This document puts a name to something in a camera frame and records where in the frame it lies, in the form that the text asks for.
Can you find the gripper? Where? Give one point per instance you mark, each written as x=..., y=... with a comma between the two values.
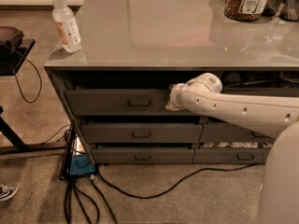
x=175, y=94

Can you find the grey drawer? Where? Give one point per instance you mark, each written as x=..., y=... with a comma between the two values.
x=96, y=102
x=278, y=92
x=141, y=132
x=145, y=155
x=218, y=131
x=229, y=155

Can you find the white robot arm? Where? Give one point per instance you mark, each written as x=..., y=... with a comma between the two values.
x=268, y=115

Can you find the grey drawer cabinet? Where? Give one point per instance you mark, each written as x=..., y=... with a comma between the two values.
x=154, y=44

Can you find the blue power box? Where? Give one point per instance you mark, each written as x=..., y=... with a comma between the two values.
x=80, y=165

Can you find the glass jar of nuts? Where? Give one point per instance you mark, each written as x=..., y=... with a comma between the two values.
x=244, y=10

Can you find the clear plastic water bottle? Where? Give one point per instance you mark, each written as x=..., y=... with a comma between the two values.
x=66, y=26

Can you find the dark glass cup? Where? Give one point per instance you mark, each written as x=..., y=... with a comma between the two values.
x=274, y=0
x=289, y=11

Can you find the black side stand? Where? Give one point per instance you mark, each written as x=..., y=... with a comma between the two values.
x=31, y=108

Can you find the dark device on stand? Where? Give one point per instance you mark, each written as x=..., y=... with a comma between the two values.
x=10, y=39

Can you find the grey sneaker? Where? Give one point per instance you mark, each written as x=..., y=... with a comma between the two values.
x=8, y=191

